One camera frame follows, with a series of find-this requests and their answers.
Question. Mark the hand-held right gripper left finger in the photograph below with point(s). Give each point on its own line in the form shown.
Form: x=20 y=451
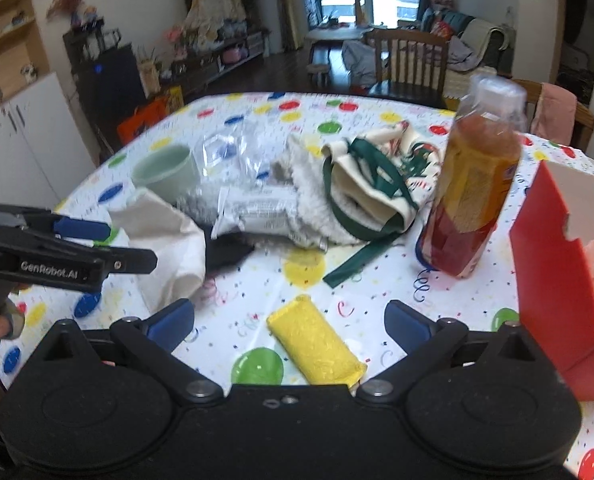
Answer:
x=169 y=322

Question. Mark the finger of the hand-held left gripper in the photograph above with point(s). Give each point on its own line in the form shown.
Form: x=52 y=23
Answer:
x=132 y=261
x=84 y=229

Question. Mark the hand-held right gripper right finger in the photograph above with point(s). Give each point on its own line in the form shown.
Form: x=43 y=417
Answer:
x=407 y=322

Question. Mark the white cloth bag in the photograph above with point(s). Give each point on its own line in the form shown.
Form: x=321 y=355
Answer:
x=162 y=245

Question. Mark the black cloth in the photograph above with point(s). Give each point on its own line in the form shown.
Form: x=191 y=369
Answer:
x=224 y=255

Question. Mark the yellow sponge cloth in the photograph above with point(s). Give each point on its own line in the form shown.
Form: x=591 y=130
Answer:
x=317 y=352

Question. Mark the white printed packet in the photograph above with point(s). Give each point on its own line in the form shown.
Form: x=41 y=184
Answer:
x=257 y=210

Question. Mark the red cardboard box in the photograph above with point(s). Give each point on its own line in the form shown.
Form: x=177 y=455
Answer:
x=547 y=280

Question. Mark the grey fluffy cloth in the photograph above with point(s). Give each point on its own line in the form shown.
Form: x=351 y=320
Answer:
x=302 y=180

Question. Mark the bubble wrap sheet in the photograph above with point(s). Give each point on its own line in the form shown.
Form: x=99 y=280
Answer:
x=197 y=205

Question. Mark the balloon print tablecloth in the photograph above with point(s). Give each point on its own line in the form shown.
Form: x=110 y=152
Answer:
x=257 y=310

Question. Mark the pale green cup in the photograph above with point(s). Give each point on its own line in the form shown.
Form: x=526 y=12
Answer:
x=164 y=175

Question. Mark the white cabinet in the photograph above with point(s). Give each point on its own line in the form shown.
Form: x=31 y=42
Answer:
x=22 y=150

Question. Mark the orange paper bag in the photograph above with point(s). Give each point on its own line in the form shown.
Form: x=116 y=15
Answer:
x=142 y=117

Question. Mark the clear plastic bag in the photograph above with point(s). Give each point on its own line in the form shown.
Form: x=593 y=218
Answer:
x=227 y=147

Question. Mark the black appliance cabinet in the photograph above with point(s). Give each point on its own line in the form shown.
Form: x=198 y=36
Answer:
x=107 y=80

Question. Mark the orange juice bottle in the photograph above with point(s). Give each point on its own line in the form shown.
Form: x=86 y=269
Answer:
x=469 y=185

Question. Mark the wooden shelf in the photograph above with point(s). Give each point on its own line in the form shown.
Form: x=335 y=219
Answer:
x=7 y=45

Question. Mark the dark tv cabinet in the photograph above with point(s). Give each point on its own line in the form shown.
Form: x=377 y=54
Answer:
x=212 y=67

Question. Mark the dried flower bunch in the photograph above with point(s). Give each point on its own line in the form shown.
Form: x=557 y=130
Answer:
x=69 y=0

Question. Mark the pink towel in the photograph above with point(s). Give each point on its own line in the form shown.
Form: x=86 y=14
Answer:
x=554 y=110

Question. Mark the white lace cover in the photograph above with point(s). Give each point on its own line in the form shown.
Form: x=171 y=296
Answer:
x=217 y=2

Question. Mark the wooden slat-back chair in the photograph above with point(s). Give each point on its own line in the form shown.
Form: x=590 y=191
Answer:
x=407 y=60

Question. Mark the wooden chair with towel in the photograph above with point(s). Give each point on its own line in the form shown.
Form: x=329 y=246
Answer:
x=584 y=125

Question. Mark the small wooden stool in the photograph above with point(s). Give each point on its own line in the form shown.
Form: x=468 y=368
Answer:
x=318 y=67

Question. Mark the grey clothes pile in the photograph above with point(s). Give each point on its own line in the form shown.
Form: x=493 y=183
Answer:
x=459 y=55

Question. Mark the sofa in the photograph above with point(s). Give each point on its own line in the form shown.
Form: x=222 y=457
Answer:
x=497 y=45

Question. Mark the red cushion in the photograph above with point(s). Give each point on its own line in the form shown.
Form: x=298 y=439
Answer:
x=442 y=28

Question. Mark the round coffee table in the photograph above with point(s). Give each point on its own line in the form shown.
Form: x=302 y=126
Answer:
x=332 y=35

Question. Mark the cream blanket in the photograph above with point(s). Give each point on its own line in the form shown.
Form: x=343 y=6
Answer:
x=482 y=32

